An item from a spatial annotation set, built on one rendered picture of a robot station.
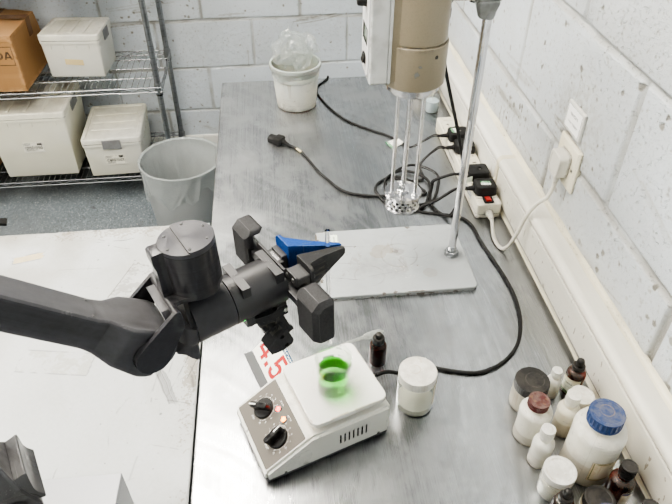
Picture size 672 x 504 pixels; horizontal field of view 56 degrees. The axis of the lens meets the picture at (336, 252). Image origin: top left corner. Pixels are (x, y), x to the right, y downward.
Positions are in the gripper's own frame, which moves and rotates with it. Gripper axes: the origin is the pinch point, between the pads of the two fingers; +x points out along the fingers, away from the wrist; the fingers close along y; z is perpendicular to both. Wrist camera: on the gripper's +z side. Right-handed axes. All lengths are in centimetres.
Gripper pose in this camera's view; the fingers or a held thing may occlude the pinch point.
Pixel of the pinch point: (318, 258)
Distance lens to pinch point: 74.5
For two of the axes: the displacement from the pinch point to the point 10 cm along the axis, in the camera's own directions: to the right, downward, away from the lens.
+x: 8.2, -3.8, 4.3
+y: 5.7, 5.3, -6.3
